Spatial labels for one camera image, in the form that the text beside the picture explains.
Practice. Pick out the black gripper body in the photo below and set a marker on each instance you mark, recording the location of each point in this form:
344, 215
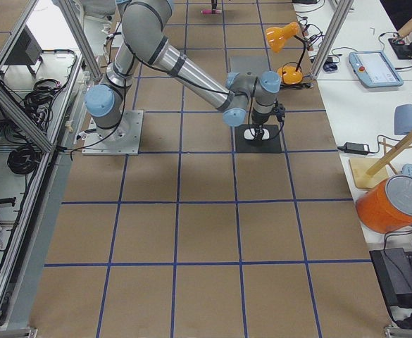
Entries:
260, 124

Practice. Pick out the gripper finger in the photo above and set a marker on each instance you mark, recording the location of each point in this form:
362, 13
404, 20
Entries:
262, 132
256, 133

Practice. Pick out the white computer mouse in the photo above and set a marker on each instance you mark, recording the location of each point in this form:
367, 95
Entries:
251, 134

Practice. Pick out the pink marker pen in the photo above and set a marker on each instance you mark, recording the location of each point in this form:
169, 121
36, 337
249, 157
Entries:
211, 12

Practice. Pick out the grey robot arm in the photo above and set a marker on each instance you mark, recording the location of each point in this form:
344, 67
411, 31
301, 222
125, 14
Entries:
144, 42

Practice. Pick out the black mousepad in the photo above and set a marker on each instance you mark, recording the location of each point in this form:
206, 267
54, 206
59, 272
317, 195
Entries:
270, 144

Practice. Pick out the silver laptop notebook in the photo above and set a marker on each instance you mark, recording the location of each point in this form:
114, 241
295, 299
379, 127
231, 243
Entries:
249, 64

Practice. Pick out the orange desk lamp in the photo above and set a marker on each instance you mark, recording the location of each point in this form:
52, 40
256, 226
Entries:
277, 37

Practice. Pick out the black power adapter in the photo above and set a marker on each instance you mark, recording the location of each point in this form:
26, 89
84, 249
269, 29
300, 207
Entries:
356, 148

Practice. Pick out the wooden stand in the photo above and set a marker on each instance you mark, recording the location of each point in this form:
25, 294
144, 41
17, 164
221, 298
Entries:
368, 172

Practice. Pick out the orange cylindrical container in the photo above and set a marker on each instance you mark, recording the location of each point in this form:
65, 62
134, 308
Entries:
383, 209

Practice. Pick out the black box device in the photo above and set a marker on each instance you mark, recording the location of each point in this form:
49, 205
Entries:
393, 268

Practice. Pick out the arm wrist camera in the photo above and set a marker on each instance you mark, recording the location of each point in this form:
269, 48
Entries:
279, 112

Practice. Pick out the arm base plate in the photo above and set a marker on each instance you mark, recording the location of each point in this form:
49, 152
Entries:
123, 141

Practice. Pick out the aluminium frame post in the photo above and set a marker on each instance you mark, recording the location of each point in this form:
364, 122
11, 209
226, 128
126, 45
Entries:
336, 23

